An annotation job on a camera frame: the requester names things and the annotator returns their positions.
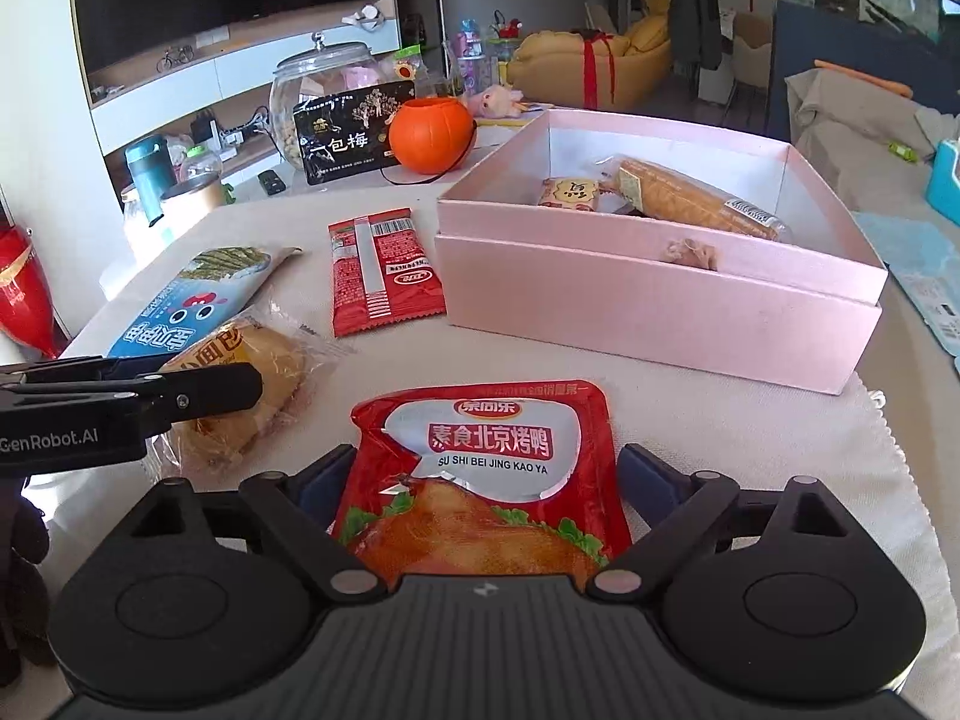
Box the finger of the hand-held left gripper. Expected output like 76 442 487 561
0 355 164 394
112 362 265 436

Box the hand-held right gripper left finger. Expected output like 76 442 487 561
131 444 380 602

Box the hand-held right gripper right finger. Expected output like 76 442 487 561
587 442 847 602

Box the round bun clear packet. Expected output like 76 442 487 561
147 303 340 478

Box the red roast duck snack packet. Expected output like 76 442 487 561
330 379 635 592

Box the pink cardboard box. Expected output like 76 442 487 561
435 108 889 395

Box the long bread clear packet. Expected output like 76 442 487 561
592 154 794 244

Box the small round cake packet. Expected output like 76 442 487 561
537 175 605 211

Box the person's left hand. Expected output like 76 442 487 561
0 477 55 688

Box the white tablecloth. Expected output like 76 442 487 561
37 111 953 698

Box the blue seaweed snack packet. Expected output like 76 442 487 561
106 244 304 361

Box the red plastic bottle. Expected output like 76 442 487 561
0 225 62 361

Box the white cup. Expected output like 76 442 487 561
159 174 227 242

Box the red strip snack packet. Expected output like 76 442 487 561
327 208 448 338

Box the teal thermos bottle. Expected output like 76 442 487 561
123 135 170 227

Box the black plum snack packet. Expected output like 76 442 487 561
291 79 418 187

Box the glass jar with lid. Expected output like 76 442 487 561
268 31 385 172

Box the orange pumpkin bucket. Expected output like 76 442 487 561
387 96 478 173

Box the colourful cartoon card packet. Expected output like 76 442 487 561
853 210 960 377

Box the pink plush toy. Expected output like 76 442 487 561
468 85 526 119

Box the grey sofa blanket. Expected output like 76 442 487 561
784 67 960 212

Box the pink blue drink bottle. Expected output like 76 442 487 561
454 18 496 91

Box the yellow plush sofa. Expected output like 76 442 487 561
507 0 674 110

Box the dark coat on stand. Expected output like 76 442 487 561
654 0 727 83

